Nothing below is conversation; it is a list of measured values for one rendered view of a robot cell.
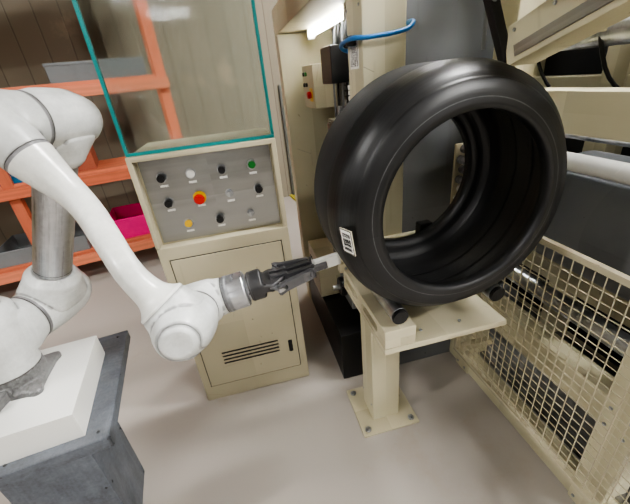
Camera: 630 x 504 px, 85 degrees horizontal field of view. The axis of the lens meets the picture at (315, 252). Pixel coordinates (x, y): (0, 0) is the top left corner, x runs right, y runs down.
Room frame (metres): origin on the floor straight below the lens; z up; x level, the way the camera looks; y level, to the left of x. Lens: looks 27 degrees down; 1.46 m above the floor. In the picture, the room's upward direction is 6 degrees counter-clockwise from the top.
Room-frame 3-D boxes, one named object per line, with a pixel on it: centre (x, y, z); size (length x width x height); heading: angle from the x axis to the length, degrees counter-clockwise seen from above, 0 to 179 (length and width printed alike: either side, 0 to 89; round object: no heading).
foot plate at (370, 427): (1.14, -0.24, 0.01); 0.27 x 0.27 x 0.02; 10
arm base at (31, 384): (0.77, 0.92, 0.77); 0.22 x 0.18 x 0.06; 15
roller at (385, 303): (0.86, -0.17, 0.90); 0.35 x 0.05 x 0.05; 10
